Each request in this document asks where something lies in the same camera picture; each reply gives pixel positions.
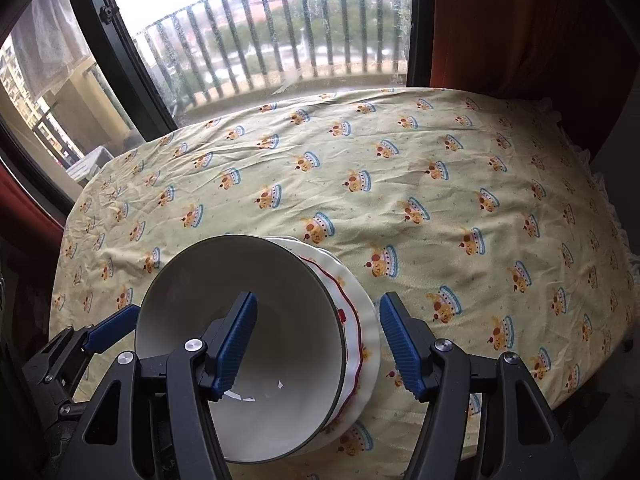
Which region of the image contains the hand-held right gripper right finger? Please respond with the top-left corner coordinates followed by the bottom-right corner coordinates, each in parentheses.
top-left (379, 291), bottom-right (581, 480)

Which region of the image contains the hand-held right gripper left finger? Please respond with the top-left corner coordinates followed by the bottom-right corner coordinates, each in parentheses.
top-left (70, 291), bottom-right (259, 480)

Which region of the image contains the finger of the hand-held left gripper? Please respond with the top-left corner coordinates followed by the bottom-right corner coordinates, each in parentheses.
top-left (22, 304), bottom-right (142, 386)

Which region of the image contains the white plate red trim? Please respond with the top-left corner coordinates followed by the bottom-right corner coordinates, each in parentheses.
top-left (265, 235), bottom-right (382, 456)

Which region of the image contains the small red-rimmed dish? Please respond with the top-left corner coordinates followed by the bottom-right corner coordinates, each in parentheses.
top-left (270, 237), bottom-right (362, 431)

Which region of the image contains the large beige dark-rimmed bowl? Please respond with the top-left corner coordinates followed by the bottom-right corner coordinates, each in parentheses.
top-left (135, 235), bottom-right (348, 465)

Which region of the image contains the red curtain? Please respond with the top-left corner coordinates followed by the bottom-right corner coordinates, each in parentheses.
top-left (0, 157), bottom-right (81, 261)
top-left (427, 0), bottom-right (626, 156)

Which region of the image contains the white plastic stool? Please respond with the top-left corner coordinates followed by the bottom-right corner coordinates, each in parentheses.
top-left (66, 145), bottom-right (116, 183)

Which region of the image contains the yellow printed tablecloth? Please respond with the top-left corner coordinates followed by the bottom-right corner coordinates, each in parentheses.
top-left (50, 87), bottom-right (640, 480)

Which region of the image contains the white hanging cloth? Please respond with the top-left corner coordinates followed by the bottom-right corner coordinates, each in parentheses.
top-left (10, 0), bottom-right (83, 101)

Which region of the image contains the balcony railing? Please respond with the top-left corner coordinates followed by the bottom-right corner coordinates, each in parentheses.
top-left (132, 0), bottom-right (416, 111)

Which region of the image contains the black window frame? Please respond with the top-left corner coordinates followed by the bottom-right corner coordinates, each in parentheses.
top-left (0, 0), bottom-right (436, 201)

